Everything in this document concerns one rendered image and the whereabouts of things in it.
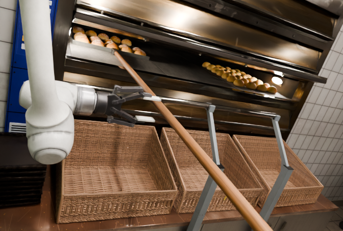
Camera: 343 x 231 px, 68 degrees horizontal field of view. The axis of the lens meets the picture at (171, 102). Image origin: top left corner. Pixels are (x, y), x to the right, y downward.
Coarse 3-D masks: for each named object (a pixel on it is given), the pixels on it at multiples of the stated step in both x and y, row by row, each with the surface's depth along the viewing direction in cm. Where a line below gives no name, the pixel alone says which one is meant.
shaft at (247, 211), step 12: (120, 60) 154; (132, 72) 132; (144, 84) 117; (168, 120) 88; (180, 132) 81; (192, 144) 74; (204, 156) 69; (216, 168) 64; (216, 180) 62; (228, 180) 61; (228, 192) 58; (240, 204) 54; (252, 216) 52; (252, 228) 51; (264, 228) 49
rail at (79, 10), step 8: (96, 16) 115; (104, 16) 116; (128, 24) 122; (136, 24) 123; (152, 32) 127; (160, 32) 129; (184, 40) 136; (192, 40) 138; (216, 48) 145; (240, 56) 153; (248, 56) 155; (272, 64) 165; (304, 72) 179
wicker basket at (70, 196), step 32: (96, 128) 147; (128, 128) 156; (64, 160) 118; (96, 160) 150; (128, 160) 159; (160, 160) 149; (64, 192) 125; (96, 192) 131; (128, 192) 117; (160, 192) 124
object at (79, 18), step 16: (80, 16) 112; (112, 32) 138; (128, 32) 124; (144, 32) 126; (192, 48) 139; (208, 48) 143; (240, 64) 174; (256, 64) 159; (304, 80) 199; (320, 80) 187
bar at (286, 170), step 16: (160, 96) 118; (208, 112) 131; (240, 112) 139; (256, 112) 144; (208, 176) 122; (288, 176) 141; (208, 192) 121; (272, 192) 146; (272, 208) 147; (192, 224) 129
